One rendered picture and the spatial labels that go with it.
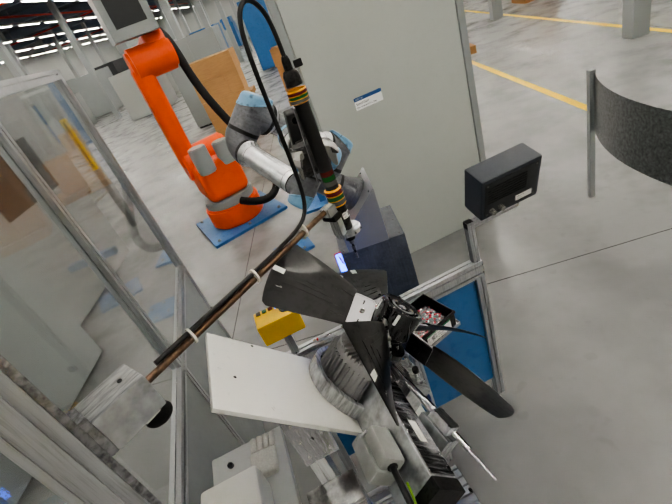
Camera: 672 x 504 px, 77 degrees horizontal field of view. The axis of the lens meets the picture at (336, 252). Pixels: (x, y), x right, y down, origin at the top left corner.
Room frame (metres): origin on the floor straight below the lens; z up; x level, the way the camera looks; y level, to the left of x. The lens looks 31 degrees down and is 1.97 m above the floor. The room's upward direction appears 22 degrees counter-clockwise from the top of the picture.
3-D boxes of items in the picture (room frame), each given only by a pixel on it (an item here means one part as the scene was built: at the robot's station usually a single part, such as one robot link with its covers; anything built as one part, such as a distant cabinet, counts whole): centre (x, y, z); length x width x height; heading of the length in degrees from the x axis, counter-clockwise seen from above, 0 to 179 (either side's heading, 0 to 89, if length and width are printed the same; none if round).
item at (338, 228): (0.93, -0.04, 1.50); 0.09 x 0.07 x 0.10; 133
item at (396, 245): (1.71, -0.17, 0.50); 0.30 x 0.30 x 1.00; 85
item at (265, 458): (0.86, 0.44, 0.87); 0.15 x 0.09 x 0.02; 2
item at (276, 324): (1.26, 0.29, 1.02); 0.16 x 0.10 x 0.11; 98
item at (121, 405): (0.52, 0.41, 1.54); 0.10 x 0.07 x 0.08; 133
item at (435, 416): (0.60, -0.09, 1.08); 0.07 x 0.04 x 0.06; 18
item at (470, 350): (1.31, -0.10, 0.45); 0.82 x 0.01 x 0.66; 98
